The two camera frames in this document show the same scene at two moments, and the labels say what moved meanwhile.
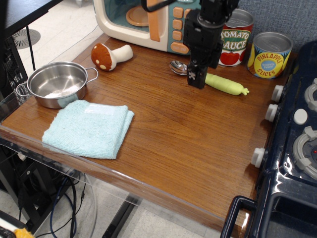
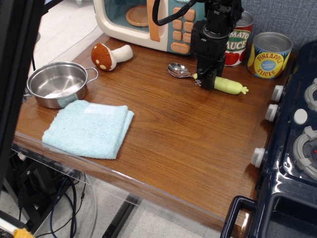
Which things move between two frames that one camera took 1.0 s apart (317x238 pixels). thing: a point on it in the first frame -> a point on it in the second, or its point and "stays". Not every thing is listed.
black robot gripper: x=204 y=41 -> x=209 y=49
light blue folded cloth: x=94 y=130 stays
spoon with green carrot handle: x=181 y=68 stays
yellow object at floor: x=23 y=233 stays
